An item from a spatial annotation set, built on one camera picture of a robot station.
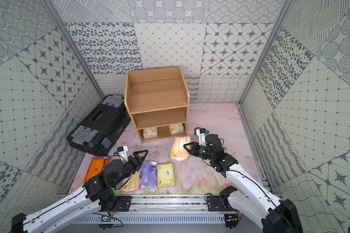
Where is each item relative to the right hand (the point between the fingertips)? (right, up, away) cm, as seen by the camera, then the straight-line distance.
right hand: (185, 148), depth 77 cm
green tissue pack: (-5, +9, +21) cm, 23 cm away
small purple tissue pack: (-21, -15, +3) cm, 26 cm away
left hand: (-20, -1, -4) cm, 20 cm away
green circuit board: (-41, -34, -6) cm, 54 cm away
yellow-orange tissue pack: (-29, -18, -1) cm, 34 cm away
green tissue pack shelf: (-11, -15, +2) cm, 18 cm away
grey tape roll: (+9, +9, +26) cm, 29 cm away
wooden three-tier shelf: (-16, +28, +4) cm, 33 cm away
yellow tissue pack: (-4, -1, -2) cm, 4 cm away
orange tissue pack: (-50, -11, +3) cm, 52 cm away
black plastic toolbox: (-51, +7, +4) cm, 52 cm away
